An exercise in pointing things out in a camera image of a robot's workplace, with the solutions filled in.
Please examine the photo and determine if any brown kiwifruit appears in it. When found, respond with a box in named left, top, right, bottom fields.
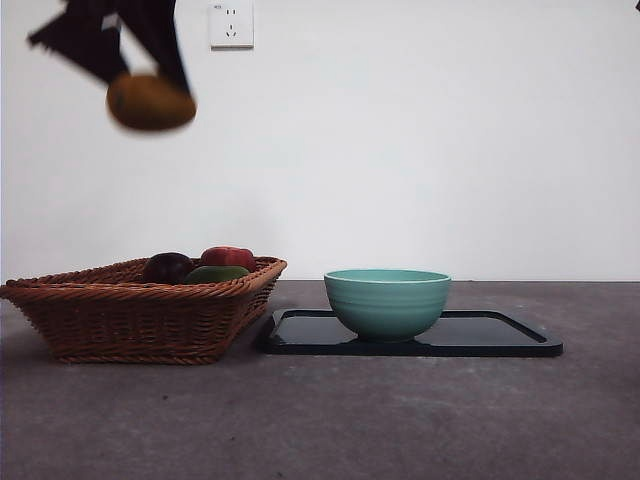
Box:
left=105, top=72, right=197, bottom=134

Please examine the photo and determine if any teal ribbed bowl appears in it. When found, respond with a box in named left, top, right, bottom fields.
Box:
left=323, top=268, right=452, bottom=344

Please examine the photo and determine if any red apple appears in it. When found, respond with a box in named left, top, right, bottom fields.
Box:
left=200, top=245, right=256, bottom=273

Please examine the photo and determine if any dark purple fruit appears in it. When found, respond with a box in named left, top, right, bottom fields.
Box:
left=143, top=252, right=194, bottom=284

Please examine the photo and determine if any green fruit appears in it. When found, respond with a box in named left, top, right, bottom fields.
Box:
left=183, top=265, right=250, bottom=285

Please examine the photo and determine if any brown wicker basket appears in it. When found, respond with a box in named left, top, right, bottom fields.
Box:
left=0, top=256, right=289, bottom=365

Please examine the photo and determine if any black rectangular tray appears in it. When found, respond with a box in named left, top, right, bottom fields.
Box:
left=255, top=308, right=565, bottom=358

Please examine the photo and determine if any white wall socket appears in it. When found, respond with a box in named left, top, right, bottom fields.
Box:
left=209, top=2, right=255, bottom=50

